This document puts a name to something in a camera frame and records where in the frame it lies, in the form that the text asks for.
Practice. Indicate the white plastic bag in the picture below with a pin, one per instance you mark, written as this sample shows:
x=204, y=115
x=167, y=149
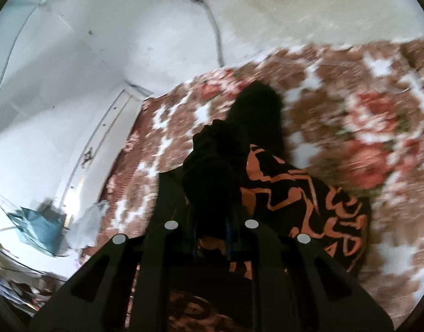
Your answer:
x=85, y=223

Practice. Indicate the black garment with orange print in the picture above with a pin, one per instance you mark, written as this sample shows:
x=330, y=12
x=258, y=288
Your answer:
x=301, y=197

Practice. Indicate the brown floral blanket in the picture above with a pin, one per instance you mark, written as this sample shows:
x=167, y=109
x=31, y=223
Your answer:
x=336, y=93

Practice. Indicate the white door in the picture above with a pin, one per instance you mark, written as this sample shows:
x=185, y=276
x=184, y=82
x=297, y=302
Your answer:
x=94, y=145

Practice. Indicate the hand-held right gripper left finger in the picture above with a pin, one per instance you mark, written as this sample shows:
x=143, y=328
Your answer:
x=194, y=243

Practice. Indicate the blue bag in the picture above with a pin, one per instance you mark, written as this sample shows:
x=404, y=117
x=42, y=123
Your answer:
x=39, y=228

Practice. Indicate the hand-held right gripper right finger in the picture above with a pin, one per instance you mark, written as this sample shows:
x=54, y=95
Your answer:
x=230, y=243

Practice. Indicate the pile of clutter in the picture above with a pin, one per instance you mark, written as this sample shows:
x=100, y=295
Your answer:
x=21, y=283

